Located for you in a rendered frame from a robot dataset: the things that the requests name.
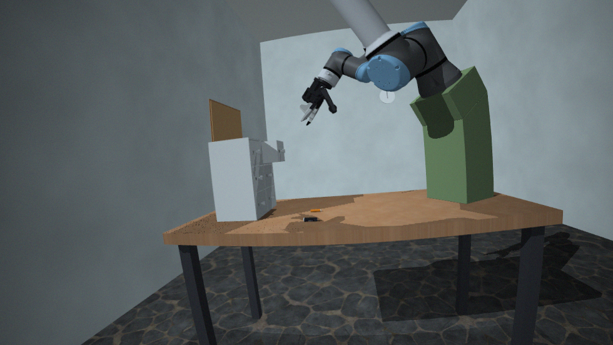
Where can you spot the white chest of drawers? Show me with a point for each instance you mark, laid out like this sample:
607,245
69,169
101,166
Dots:
232,180

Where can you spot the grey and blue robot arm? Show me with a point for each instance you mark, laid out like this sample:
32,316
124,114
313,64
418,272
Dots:
392,58

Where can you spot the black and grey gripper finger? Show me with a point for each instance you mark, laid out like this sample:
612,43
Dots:
311,116
307,109

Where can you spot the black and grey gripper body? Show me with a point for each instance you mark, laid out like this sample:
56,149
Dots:
310,95

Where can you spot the grey drawer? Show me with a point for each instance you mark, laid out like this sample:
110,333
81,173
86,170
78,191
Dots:
258,181
270,195
273,151
268,172
255,152
260,201

